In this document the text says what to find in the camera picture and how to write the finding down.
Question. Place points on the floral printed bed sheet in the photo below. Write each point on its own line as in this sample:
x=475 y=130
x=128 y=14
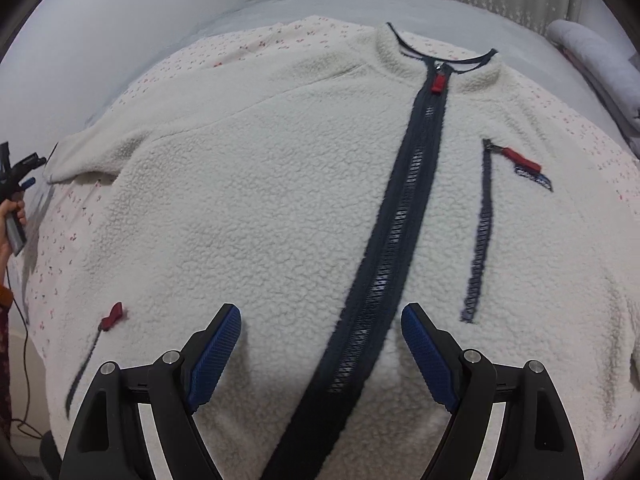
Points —
x=65 y=240

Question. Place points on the person's left forearm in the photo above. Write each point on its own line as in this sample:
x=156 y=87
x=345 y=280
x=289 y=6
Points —
x=3 y=272

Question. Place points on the person's left hand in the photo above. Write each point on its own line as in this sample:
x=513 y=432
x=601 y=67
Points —
x=19 y=212

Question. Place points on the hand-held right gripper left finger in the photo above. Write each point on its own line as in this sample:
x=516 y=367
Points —
x=215 y=355

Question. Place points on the grey bed cover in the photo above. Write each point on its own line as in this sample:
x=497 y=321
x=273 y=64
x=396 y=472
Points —
x=325 y=0

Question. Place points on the person's patterned garment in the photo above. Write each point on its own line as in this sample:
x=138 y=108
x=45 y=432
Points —
x=4 y=360

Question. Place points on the folded grey blanket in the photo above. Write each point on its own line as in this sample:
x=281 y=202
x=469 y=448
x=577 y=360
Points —
x=600 y=55

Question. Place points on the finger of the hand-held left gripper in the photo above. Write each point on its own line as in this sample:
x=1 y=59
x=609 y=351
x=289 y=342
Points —
x=27 y=181
x=30 y=165

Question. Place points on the cream fleece zip jacket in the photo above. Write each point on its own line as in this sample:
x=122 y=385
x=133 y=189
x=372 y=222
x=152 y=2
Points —
x=250 y=185

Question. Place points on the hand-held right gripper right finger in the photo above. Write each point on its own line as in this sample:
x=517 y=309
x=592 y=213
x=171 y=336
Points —
x=425 y=350

